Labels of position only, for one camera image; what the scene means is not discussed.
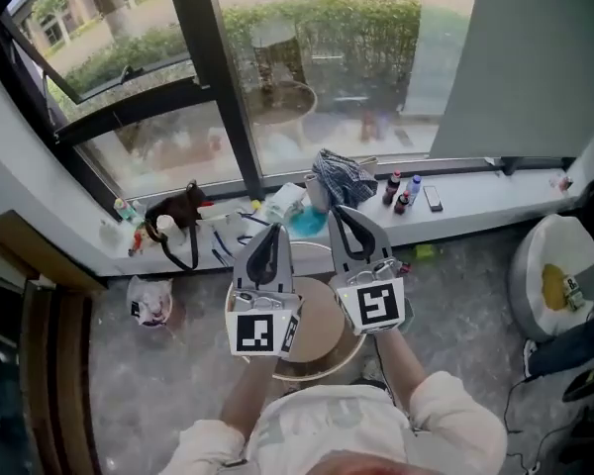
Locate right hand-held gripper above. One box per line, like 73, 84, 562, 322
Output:
328, 205, 407, 337

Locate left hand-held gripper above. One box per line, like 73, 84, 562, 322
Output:
225, 222, 306, 359

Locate person's right forearm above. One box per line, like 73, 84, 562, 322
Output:
373, 329, 427, 413

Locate person's left forearm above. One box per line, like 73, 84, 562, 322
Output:
220, 353, 281, 444

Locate teal cloth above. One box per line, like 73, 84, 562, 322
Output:
289, 204, 331, 239

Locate white badge cards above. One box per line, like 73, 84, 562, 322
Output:
197, 205, 248, 246

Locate beige tote bag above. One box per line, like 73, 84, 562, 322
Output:
303, 155, 380, 215

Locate blue plaid shirt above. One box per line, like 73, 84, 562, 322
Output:
310, 148, 380, 212

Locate white green packets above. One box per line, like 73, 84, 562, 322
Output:
266, 181, 308, 222

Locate clear bottle blue cap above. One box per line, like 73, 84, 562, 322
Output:
405, 174, 423, 206

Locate black phone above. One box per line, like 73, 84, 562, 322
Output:
422, 184, 446, 213

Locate white paper cup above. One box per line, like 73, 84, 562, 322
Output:
155, 214, 187, 247

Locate pink basket with plastic bag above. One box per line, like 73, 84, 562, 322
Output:
127, 274, 175, 329

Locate red toy figure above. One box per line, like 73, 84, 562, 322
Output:
127, 225, 152, 258

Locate person's black trousers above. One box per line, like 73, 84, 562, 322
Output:
348, 376, 395, 396

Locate green white bottle pink cap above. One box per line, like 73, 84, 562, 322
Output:
113, 197, 135, 223

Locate person's white printed shirt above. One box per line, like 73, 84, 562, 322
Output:
160, 369, 509, 475

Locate small white figure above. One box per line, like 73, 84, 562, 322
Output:
98, 219, 123, 244

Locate grey white egg cushion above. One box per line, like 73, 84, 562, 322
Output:
507, 214, 594, 343

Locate black window latch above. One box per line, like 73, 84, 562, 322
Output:
484, 154, 524, 177

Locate brown cardboard sheet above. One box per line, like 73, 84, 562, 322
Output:
0, 209, 108, 294

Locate grey roller blind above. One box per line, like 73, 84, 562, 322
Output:
428, 0, 594, 160

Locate blue lanyard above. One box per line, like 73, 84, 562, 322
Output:
210, 228, 234, 267
235, 210, 271, 246

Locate black cable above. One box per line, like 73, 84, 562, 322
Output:
373, 333, 393, 405

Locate black bag with strap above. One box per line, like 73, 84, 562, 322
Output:
143, 180, 209, 272

